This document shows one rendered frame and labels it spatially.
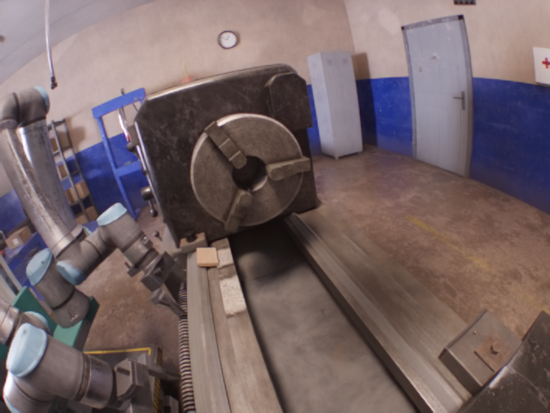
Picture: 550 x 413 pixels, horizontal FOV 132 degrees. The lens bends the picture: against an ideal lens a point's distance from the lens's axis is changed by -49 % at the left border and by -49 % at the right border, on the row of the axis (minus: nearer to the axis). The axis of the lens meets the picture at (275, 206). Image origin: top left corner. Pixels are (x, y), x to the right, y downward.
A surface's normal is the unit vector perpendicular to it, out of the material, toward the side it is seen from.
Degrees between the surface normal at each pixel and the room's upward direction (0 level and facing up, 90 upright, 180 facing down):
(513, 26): 90
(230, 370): 0
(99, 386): 73
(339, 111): 90
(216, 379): 45
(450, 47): 90
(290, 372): 4
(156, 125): 90
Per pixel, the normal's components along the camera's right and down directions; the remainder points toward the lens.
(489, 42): -0.94, 0.29
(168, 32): 0.30, 0.37
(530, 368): -0.18, -0.88
